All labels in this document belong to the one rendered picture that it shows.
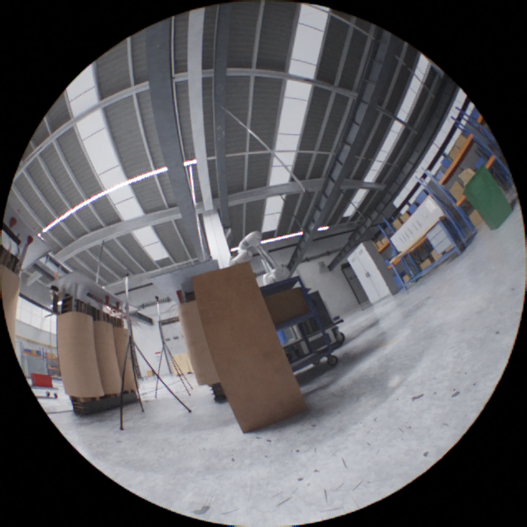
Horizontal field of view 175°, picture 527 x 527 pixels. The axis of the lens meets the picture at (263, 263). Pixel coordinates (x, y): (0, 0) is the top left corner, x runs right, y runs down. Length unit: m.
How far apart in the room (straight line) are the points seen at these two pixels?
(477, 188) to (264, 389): 3.41
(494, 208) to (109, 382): 5.45
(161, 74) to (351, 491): 4.83
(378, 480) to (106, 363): 2.54
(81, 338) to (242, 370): 1.87
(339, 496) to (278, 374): 0.67
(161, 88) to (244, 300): 4.20
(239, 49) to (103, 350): 10.78
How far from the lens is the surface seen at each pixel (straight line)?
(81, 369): 2.28
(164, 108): 4.37
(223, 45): 6.55
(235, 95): 9.97
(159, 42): 4.49
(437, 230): 4.11
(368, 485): 0.53
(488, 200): 3.29
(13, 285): 1.93
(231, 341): 0.91
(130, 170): 11.40
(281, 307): 1.54
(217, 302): 0.95
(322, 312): 2.42
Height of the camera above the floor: 0.44
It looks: 25 degrees up
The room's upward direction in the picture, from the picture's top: 23 degrees counter-clockwise
